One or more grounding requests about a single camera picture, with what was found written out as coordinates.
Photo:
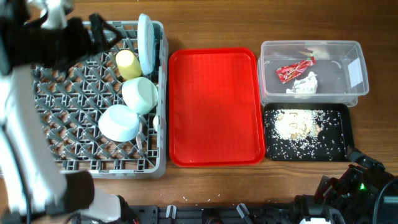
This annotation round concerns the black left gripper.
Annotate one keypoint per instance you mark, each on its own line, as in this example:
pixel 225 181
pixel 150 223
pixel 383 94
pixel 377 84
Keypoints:
pixel 78 27

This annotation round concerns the light blue plate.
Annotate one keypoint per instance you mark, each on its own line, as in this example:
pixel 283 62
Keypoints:
pixel 146 44

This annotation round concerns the yellow plastic cup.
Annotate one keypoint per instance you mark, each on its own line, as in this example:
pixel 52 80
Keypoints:
pixel 128 65

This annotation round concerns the green bowl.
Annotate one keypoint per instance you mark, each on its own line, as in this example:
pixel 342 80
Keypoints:
pixel 140 95

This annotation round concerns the light blue bowl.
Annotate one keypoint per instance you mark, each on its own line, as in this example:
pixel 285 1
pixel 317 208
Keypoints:
pixel 119 123

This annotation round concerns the red candy wrapper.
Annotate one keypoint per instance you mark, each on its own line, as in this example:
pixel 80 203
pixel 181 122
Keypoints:
pixel 289 72

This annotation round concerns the white napkin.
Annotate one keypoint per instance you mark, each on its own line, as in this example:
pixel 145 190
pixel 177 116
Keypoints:
pixel 307 85

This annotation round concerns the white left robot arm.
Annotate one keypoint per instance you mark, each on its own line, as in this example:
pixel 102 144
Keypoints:
pixel 35 187

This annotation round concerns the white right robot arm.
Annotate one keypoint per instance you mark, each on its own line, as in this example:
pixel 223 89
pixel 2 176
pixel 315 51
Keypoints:
pixel 365 193

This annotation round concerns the grey dishwasher rack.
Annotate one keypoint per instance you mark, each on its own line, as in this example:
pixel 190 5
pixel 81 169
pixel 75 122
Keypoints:
pixel 71 103

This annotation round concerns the white plastic spoon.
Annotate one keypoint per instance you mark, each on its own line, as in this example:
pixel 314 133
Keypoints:
pixel 155 122

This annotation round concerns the red plastic tray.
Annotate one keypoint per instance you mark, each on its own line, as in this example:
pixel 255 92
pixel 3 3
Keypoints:
pixel 215 113

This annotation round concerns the clear plastic bin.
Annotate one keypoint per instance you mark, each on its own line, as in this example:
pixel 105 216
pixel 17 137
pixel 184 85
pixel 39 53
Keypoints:
pixel 340 70

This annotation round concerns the black tray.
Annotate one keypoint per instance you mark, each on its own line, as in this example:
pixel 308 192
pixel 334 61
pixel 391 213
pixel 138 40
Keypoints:
pixel 311 149

